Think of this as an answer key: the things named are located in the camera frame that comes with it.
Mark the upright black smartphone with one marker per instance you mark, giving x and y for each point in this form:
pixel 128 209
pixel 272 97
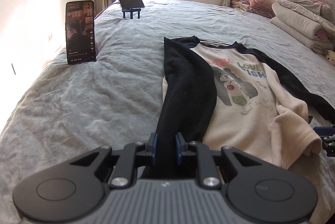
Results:
pixel 79 32

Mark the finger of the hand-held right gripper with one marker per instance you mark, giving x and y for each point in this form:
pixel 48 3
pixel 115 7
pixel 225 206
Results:
pixel 329 146
pixel 324 131

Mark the dark phone holder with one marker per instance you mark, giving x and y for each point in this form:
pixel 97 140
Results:
pixel 95 55

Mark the cream and black printed sweatshirt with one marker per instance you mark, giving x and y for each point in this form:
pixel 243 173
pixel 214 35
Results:
pixel 235 98

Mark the blue phone stand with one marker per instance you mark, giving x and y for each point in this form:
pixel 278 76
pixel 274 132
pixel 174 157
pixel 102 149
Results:
pixel 131 14

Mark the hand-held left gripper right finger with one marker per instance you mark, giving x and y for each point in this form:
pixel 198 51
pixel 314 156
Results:
pixel 178 146

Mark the white plush toy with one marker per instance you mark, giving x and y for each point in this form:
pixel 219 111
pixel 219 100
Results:
pixel 331 57

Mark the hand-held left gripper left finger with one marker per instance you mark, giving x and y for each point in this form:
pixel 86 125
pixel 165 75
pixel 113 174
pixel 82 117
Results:
pixel 155 146

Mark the sideways black smartphone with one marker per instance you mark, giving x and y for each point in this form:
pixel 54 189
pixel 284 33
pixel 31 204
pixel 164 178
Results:
pixel 130 2

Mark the folded grey quilts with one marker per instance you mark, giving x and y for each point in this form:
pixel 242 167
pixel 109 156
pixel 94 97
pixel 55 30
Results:
pixel 301 19

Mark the folded striped blankets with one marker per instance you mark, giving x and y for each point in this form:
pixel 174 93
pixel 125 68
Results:
pixel 248 9

